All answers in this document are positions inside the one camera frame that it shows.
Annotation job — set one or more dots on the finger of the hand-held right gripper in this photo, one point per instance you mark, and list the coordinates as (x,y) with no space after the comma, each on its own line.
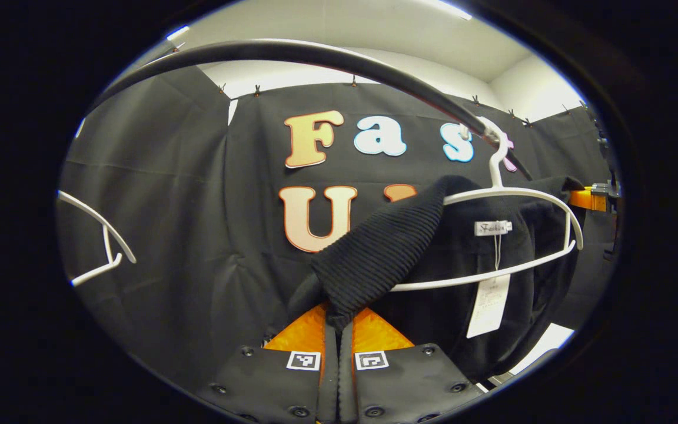
(580,199)

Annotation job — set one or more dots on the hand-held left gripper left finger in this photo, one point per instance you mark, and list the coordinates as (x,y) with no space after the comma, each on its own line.
(329,383)

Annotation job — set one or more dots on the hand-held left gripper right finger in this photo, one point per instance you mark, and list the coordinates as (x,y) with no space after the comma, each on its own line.
(346,383)

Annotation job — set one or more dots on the black jacket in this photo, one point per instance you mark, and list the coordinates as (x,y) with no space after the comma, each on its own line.
(386,247)

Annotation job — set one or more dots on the white clothes hanger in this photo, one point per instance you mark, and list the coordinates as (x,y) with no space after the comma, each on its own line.
(106,241)
(495,174)

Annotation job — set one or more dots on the black metal clothes rack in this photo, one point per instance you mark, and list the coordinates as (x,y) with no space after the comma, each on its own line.
(292,52)

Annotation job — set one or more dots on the white paper hang tag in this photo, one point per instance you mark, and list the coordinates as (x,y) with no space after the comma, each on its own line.
(489,306)

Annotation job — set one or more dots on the black backdrop cloth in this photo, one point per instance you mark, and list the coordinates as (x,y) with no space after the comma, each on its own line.
(186,206)

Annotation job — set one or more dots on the ceiling light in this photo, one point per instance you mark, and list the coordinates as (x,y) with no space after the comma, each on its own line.
(178,32)

